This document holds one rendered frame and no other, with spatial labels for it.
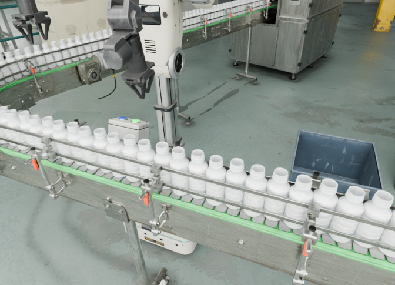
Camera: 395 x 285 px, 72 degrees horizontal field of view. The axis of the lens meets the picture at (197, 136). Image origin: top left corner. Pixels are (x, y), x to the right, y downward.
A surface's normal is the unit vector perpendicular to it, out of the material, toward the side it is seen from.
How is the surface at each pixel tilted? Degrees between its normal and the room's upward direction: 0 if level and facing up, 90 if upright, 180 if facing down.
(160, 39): 90
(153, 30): 90
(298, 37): 90
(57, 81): 90
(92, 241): 0
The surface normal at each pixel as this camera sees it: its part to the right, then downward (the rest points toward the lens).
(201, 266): -0.03, -0.83
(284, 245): -0.38, 0.52
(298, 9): -0.65, 0.44
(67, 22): 0.77, 0.34
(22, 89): 0.91, 0.21
